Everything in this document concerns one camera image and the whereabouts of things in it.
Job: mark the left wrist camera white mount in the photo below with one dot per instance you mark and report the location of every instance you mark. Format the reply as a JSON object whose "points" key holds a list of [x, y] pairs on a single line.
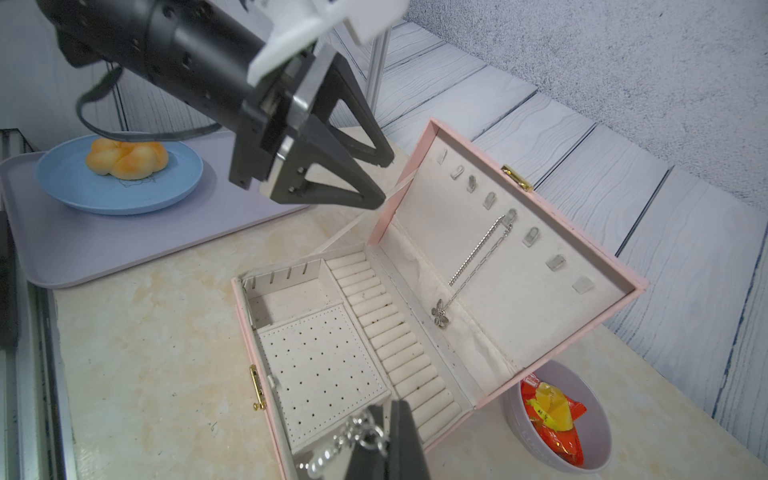
{"points": [[297, 24]]}

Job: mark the yellow bread bun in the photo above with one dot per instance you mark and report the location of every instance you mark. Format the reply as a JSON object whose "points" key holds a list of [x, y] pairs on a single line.
{"points": [[126, 160]]}

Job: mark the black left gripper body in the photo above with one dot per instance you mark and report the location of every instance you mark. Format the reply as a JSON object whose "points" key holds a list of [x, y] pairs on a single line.
{"points": [[199, 54]]}

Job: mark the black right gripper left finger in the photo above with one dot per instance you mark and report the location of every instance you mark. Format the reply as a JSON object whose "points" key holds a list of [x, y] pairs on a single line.
{"points": [[369, 446]]}

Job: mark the red yellow snack packet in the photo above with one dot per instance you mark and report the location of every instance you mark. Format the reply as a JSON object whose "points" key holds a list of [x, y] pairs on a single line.
{"points": [[553, 414]]}

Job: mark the aluminium frame post left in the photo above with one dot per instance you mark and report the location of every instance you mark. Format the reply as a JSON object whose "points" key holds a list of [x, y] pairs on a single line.
{"points": [[377, 65]]}

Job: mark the grey ceramic bowl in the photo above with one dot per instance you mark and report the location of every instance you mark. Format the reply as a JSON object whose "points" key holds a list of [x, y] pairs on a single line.
{"points": [[593, 427]]}

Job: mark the blue plate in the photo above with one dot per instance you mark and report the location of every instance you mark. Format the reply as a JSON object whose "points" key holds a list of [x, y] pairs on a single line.
{"points": [[62, 173]]}

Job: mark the pink jewelry box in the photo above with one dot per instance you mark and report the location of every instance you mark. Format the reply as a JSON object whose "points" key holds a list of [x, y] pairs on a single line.
{"points": [[468, 282]]}

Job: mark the lilac plastic tray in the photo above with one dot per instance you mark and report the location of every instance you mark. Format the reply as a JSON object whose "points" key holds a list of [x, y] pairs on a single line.
{"points": [[59, 246]]}

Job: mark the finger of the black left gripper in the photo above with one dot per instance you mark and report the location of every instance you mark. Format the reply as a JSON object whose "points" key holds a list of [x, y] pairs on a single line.
{"points": [[312, 167], [340, 84]]}

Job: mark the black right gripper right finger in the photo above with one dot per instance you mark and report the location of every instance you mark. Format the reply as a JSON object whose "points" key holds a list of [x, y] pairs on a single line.
{"points": [[406, 456]]}

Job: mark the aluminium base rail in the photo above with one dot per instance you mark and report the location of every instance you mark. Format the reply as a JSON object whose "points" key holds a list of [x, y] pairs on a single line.
{"points": [[36, 427]]}

